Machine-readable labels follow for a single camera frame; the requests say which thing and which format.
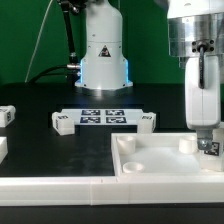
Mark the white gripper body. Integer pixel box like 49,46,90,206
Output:
185,56,221,130

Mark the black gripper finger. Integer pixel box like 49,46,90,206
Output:
197,130,213,150

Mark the white square table top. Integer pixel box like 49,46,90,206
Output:
111,133,224,176

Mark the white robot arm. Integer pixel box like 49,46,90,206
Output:
75,0,224,151

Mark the white obstacle fence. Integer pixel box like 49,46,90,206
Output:
0,135,224,207

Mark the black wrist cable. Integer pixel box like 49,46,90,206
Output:
191,39,215,90

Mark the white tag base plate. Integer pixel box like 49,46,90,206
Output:
62,109,143,125

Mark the black cable bundle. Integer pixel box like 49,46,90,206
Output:
28,0,83,84

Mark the white thin cable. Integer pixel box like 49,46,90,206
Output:
24,0,54,84

